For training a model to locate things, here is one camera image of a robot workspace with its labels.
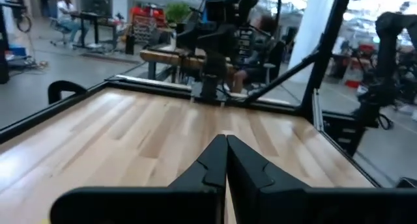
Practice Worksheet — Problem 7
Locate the black equipment stand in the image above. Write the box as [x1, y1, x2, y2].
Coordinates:
[0, 1, 33, 85]

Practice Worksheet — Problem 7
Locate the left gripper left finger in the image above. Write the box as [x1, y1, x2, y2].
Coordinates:
[167, 134, 228, 189]

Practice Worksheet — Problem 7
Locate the green potted plant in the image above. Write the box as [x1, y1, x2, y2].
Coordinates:
[164, 1, 193, 25]

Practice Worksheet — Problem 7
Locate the red storage rack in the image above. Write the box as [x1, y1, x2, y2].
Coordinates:
[129, 5, 167, 46]

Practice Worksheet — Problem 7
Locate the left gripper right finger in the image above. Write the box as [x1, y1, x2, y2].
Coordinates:
[227, 135, 310, 189]

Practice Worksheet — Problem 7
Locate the black office desk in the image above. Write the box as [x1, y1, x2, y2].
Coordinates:
[70, 11, 119, 53]

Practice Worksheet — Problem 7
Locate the person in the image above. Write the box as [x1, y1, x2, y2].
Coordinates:
[55, 0, 91, 49]
[227, 14, 287, 94]

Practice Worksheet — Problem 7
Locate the background wooden table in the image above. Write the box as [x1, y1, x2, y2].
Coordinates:
[139, 49, 237, 81]

